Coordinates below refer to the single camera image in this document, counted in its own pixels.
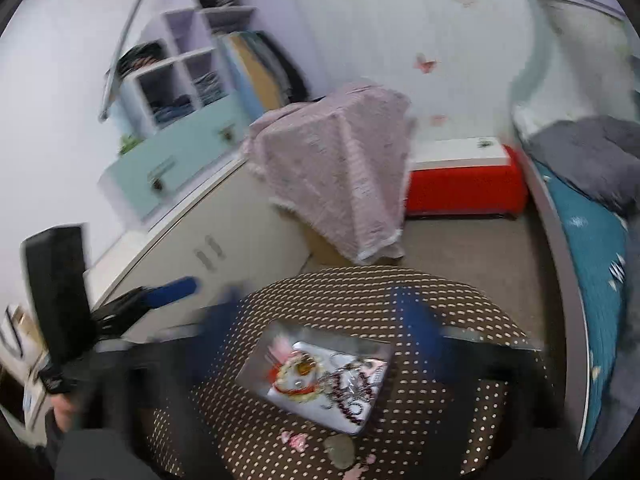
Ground lilac cubby shelf unit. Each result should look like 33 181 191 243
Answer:
121 0 262 137

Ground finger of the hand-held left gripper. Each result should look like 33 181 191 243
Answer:
90 276 203 342

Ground red and gold bracelet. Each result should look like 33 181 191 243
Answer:
276 352 322 402

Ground silver chain necklace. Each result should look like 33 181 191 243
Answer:
322 354 389 392

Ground teal drawer cabinet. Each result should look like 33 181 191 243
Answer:
96 94 252 224

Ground folded blue jeans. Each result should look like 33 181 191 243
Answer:
149 93 194 124

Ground white low cabinet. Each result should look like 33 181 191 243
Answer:
0 155 322 441

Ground pile of dark clothes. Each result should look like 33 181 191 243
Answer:
115 41 167 77

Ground person's left hand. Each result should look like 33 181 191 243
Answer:
51 391 77 433

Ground pink checked bear cloth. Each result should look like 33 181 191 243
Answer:
241 81 417 264

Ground green plant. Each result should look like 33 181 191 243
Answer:
116 131 142 157

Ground amber multicolour bead bracelet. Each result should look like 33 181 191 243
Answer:
295 355 322 379

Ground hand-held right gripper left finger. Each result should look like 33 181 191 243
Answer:
60 284 246 480

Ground grey green round stone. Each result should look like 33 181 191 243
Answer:
324 434 354 469

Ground grey metal handrail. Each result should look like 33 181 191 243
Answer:
97 0 167 122

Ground hanging clothes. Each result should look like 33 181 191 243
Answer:
219 29 312 112

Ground polka dot round table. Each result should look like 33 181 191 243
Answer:
145 266 567 480

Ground dark metal jewelry box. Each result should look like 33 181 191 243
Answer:
234 319 394 437

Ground teal bunk bed frame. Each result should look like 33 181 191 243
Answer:
509 0 640 457

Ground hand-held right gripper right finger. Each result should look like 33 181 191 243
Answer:
395 284 567 480

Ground grey duvet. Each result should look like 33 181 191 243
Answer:
529 114 640 217

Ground dark red bead bracelet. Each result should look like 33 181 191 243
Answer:
332 375 377 424

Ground bed with teal sheet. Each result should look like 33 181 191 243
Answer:
536 159 632 452

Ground red storage bench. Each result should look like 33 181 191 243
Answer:
403 136 529 219

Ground folded grey clothes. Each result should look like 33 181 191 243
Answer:
193 71 224 107

